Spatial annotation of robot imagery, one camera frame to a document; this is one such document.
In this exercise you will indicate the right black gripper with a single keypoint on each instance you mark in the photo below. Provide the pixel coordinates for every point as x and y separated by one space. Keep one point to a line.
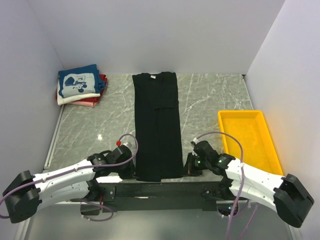
190 169

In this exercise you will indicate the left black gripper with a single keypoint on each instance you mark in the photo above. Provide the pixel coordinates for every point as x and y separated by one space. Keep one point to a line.
130 173

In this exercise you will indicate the black t shirt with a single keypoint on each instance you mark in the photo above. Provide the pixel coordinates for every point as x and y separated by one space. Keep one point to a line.
157 127

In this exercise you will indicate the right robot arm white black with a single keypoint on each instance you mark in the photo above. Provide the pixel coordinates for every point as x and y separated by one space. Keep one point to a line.
286 195

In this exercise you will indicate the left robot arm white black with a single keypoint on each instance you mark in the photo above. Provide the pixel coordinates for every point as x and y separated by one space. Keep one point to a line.
29 193

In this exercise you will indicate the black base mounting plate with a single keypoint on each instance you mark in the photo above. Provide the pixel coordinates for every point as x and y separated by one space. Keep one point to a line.
144 196

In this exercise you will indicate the yellow plastic tray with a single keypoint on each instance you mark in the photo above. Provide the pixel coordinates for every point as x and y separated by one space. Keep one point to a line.
249 127

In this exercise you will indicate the pink folded t shirt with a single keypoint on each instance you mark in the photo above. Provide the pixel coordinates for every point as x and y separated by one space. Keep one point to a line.
83 103

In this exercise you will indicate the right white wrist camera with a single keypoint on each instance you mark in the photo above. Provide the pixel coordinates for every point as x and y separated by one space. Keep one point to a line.
193 142

